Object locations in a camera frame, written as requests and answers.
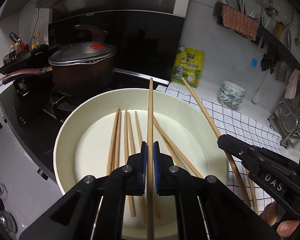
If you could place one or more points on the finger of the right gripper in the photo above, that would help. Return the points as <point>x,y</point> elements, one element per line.
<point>235,147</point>

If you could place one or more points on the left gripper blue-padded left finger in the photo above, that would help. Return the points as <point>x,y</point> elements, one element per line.
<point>136,181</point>

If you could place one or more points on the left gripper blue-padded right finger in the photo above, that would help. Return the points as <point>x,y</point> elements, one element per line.
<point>164,179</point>

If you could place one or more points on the black white checkered cloth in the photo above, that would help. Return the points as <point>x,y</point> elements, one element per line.
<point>248,124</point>

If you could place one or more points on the lone wooden chopstick in basin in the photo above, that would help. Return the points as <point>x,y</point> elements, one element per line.
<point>138,128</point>

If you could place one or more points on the bottom blue floral bowl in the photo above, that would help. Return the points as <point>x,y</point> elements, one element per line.
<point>230,103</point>

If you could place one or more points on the blue floral bowl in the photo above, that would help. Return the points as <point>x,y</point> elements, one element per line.
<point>232,96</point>
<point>230,103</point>
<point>232,87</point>

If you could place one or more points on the middle blue floral bowl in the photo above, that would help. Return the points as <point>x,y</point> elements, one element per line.
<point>232,96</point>

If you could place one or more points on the metal rack stand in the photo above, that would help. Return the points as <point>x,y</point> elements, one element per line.
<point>275,123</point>

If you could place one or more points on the white dish brush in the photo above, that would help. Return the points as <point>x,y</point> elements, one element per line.
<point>256,95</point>

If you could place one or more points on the white oval plastic basin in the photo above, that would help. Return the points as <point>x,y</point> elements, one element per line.
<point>84,140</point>

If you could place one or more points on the top blue floral bowl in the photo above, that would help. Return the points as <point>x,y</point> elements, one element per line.
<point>232,87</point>

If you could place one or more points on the pink hanging cloth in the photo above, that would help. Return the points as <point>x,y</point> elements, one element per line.
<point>291,87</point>

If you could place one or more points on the black hanging rag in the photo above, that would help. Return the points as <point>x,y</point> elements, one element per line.
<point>269,62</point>

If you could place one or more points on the yellow green seasoning pouch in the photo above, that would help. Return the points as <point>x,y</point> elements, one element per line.
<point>188,65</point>

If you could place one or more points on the black gas stove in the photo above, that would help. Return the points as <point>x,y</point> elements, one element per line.
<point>35,109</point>

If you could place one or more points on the dark pot with lid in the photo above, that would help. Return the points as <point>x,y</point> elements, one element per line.
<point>85,64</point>

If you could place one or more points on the orange sponge cloth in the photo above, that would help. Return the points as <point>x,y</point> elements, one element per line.
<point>239,22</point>

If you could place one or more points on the black range hood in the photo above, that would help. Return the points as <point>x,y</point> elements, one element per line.
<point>146,33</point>

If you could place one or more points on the blue wall hook sticker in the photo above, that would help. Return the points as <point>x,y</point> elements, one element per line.
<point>254,63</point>

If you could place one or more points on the black wall utensil rail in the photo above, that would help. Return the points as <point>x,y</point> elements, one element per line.
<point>275,46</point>

